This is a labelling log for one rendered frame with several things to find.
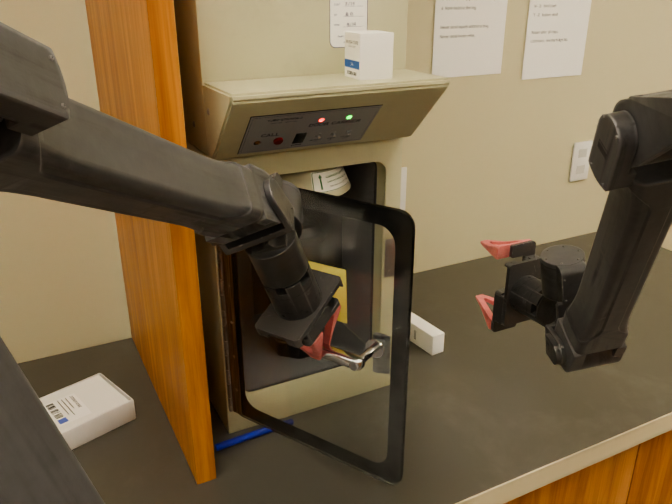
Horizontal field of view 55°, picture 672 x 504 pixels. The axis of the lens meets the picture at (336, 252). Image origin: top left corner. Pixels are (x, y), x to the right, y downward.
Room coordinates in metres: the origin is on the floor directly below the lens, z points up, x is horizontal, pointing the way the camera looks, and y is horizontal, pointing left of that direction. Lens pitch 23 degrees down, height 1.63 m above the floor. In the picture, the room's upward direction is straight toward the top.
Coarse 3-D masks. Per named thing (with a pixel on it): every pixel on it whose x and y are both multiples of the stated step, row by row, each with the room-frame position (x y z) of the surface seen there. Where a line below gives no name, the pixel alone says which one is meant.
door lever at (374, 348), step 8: (368, 344) 0.72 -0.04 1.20; (376, 344) 0.71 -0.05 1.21; (328, 352) 0.70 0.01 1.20; (336, 352) 0.69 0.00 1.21; (344, 352) 0.69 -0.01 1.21; (368, 352) 0.70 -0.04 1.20; (376, 352) 0.71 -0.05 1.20; (328, 360) 0.70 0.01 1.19; (336, 360) 0.69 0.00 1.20; (344, 360) 0.68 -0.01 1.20; (352, 360) 0.68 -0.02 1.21; (360, 360) 0.67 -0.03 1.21; (352, 368) 0.67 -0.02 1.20; (360, 368) 0.67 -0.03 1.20
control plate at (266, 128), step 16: (304, 112) 0.84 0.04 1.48; (320, 112) 0.85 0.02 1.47; (336, 112) 0.86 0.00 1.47; (352, 112) 0.88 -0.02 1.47; (368, 112) 0.89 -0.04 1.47; (256, 128) 0.83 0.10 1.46; (272, 128) 0.84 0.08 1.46; (288, 128) 0.85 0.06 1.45; (304, 128) 0.87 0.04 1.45; (320, 128) 0.88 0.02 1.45; (336, 128) 0.90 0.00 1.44; (352, 128) 0.91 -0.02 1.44; (272, 144) 0.87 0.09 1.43; (288, 144) 0.88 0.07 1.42; (304, 144) 0.90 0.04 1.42; (320, 144) 0.91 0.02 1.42
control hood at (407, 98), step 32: (224, 96) 0.79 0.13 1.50; (256, 96) 0.79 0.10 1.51; (288, 96) 0.80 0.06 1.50; (320, 96) 0.83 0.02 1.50; (352, 96) 0.85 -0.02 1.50; (384, 96) 0.88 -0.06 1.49; (416, 96) 0.91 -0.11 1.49; (224, 128) 0.81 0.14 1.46; (384, 128) 0.95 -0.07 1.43; (416, 128) 0.98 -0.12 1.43
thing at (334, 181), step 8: (328, 168) 1.00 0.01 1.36; (336, 168) 1.01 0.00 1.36; (280, 176) 0.97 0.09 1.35; (288, 176) 0.97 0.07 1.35; (296, 176) 0.97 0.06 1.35; (304, 176) 0.97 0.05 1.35; (312, 176) 0.97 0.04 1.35; (320, 176) 0.98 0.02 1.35; (328, 176) 0.99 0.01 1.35; (336, 176) 1.00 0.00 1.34; (344, 176) 1.02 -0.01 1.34; (296, 184) 0.97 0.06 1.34; (304, 184) 0.97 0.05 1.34; (312, 184) 0.97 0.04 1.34; (320, 184) 0.97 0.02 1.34; (328, 184) 0.98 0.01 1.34; (336, 184) 0.99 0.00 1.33; (344, 184) 1.01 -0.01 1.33; (328, 192) 0.98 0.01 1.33; (336, 192) 0.99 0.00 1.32; (344, 192) 1.00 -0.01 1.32
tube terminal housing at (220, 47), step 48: (192, 0) 0.88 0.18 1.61; (240, 0) 0.90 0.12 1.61; (288, 0) 0.93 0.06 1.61; (384, 0) 1.00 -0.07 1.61; (192, 48) 0.90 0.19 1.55; (240, 48) 0.90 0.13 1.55; (288, 48) 0.93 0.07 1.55; (336, 48) 0.96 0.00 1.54; (192, 96) 0.92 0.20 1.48; (192, 144) 0.94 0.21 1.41; (384, 144) 1.00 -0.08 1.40; (384, 192) 1.04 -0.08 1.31
